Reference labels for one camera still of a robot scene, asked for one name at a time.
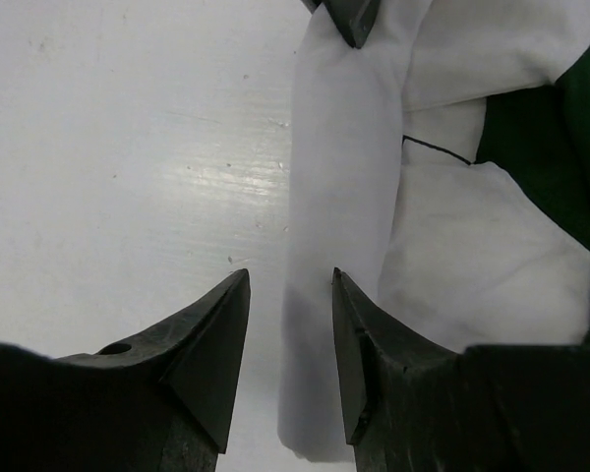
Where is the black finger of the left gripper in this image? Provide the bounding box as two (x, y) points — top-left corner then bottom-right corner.
(301, 0), (382, 48)

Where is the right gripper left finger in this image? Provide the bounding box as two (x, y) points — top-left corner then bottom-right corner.
(0, 269), (251, 471)

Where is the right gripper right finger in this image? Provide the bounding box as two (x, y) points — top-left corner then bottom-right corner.
(332, 270), (590, 471)

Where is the white green raglan t-shirt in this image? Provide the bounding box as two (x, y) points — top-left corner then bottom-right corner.
(277, 1), (590, 470)

